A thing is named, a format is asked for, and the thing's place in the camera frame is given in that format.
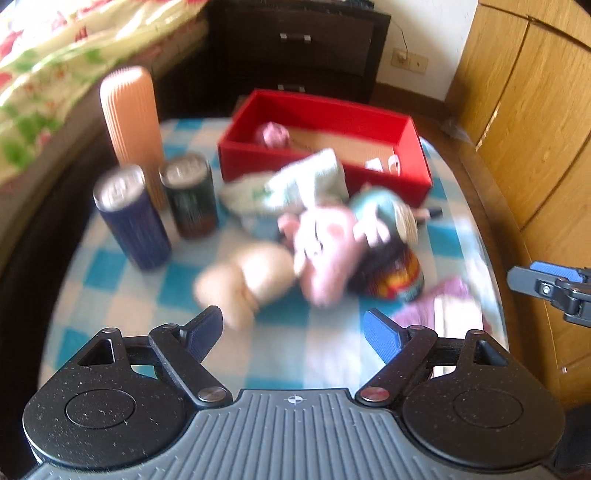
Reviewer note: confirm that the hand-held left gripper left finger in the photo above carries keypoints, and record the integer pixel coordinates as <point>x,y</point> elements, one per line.
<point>203,333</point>

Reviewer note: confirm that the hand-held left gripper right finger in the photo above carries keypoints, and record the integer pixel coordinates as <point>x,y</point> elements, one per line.
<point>381,335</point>

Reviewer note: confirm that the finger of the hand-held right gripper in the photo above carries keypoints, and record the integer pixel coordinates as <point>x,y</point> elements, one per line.
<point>554,270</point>

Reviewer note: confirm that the pink plush toy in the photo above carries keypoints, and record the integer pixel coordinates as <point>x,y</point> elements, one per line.
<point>328,244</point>

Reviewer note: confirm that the white terry towel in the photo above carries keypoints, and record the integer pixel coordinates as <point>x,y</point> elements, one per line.
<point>309,177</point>

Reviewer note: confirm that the red cardboard box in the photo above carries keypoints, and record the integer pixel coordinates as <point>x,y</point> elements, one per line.
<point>318,115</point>

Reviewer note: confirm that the purple cloth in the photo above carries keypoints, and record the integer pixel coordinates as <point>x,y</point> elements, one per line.
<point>425,307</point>

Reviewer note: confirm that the colourful striped can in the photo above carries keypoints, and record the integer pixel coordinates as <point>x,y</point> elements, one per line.
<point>392,277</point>

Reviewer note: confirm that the beige plush toy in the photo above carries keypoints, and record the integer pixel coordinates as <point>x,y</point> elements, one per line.
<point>249,277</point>

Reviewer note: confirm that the blue white checkered tablecloth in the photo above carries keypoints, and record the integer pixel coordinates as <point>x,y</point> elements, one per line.
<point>120,281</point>

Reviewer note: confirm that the teal plush toy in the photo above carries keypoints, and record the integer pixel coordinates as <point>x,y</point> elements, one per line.
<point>383,207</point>

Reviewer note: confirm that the blue drink can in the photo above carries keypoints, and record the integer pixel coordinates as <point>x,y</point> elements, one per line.
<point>131,221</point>

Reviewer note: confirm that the dark green drink can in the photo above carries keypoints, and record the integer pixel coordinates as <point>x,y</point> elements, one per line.
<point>191,198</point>

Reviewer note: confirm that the white plastic strip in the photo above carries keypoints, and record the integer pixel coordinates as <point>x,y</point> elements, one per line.
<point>385,165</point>

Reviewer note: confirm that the small pink knitted toy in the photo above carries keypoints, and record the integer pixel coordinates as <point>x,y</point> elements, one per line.
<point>273,135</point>

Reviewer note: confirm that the brown mattress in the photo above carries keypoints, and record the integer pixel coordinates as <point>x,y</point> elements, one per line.
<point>41,194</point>

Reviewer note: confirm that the orange ribbed bottle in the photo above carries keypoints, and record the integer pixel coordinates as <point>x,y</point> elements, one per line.
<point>131,120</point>

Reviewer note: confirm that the dark wooden nightstand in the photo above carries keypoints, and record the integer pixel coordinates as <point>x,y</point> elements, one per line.
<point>304,50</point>

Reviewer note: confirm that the floral bed blanket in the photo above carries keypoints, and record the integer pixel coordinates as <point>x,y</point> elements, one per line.
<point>55,55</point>

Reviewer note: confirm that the beige wall socket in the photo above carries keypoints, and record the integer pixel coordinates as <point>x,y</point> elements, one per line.
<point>399,59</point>
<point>419,63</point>

